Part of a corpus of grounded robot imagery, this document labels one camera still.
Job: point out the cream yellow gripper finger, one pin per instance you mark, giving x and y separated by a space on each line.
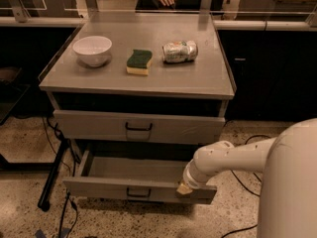
183 189

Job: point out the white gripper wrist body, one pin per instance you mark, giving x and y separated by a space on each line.
192 181

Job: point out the grey drawer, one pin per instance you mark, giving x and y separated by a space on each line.
115 126
132 179

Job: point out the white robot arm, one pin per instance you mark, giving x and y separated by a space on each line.
288 162

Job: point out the grey top drawer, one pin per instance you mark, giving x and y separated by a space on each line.
115 126

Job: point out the grey metal drawer cabinet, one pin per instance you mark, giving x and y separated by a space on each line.
201 88

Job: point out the crushed silver soda can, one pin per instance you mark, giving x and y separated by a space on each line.
180 51

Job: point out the green and yellow sponge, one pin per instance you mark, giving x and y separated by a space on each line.
139 62

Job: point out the black stand leg left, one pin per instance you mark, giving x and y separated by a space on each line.
44 200

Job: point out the white ceramic bowl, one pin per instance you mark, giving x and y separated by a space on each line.
93 50

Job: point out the white horizontal rail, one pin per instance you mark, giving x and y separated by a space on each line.
219 24

